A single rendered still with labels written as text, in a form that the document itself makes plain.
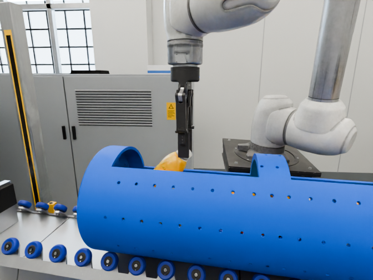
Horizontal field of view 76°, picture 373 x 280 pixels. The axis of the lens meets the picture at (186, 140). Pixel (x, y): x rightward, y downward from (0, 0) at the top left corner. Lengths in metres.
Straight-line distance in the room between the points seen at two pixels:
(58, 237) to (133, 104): 1.38
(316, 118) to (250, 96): 2.39
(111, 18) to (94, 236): 2.81
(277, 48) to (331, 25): 2.45
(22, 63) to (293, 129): 1.12
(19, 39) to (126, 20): 2.03
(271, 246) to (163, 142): 1.65
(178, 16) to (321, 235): 0.53
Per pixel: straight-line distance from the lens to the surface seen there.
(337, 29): 0.95
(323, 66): 0.96
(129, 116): 2.09
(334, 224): 0.55
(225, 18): 0.51
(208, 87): 3.24
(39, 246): 0.81
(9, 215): 1.03
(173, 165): 0.65
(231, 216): 0.51
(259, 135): 1.08
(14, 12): 1.25
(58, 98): 2.34
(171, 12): 0.61
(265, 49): 3.35
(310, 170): 1.09
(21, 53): 1.23
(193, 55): 0.60
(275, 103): 1.05
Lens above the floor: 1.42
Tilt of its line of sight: 15 degrees down
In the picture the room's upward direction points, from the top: straight up
